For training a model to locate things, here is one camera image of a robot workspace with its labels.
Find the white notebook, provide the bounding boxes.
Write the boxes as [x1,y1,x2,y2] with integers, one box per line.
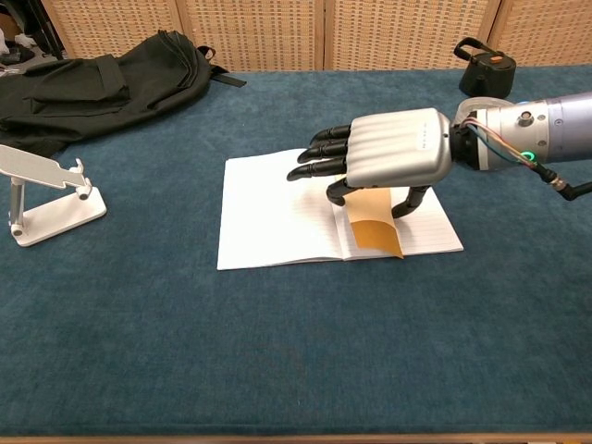
[216,147,465,271]

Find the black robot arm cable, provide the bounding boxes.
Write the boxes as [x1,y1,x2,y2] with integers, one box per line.
[531,161,592,203]

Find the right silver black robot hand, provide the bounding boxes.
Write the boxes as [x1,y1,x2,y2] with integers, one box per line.
[286,107,453,218]

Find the tan orange paper bookmark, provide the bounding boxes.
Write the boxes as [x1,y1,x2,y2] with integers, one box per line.
[344,185,406,260]

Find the white folding phone stand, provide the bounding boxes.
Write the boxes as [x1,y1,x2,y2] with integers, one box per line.
[0,143,108,248]

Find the black fabric backpack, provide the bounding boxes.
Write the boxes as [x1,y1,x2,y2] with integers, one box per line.
[0,30,248,157]

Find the woven rattan folding screen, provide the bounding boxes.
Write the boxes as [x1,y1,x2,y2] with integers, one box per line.
[40,0,592,72]

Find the blue table cloth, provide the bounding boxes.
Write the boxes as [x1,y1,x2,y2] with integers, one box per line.
[0,64,592,438]

